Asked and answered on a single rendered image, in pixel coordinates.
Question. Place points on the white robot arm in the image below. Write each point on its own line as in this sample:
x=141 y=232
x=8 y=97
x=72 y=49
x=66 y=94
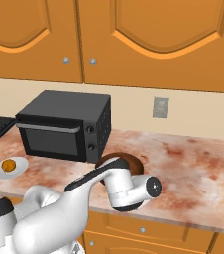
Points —
x=57 y=215

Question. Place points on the black microwave knob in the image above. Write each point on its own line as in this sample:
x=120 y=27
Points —
x=90 y=129
x=91 y=146

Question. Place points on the brown bowl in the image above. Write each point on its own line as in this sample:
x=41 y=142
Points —
x=135 y=164

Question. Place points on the black microwave oven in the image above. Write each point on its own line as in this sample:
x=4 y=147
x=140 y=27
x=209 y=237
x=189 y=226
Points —
x=67 y=104

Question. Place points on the black microwave door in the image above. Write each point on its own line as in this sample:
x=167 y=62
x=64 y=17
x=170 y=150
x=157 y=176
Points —
x=51 y=142

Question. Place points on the small white plate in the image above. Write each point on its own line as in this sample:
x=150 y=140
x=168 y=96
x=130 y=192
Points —
x=21 y=166

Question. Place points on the orange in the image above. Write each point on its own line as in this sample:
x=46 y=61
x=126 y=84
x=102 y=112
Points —
x=9 y=165

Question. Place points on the silver drawer knob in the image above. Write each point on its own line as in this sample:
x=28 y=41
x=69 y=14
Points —
x=142 y=229

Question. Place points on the orange drawer front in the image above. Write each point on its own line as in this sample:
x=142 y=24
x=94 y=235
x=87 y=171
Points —
x=163 y=228

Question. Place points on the silver base cupboard knob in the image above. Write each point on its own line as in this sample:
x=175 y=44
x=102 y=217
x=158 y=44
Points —
x=91 y=243

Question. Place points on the grey wall socket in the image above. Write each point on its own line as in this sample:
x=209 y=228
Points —
x=160 y=107

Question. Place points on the wide orange wall cupboard door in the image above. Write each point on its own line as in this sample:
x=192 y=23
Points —
x=170 y=69

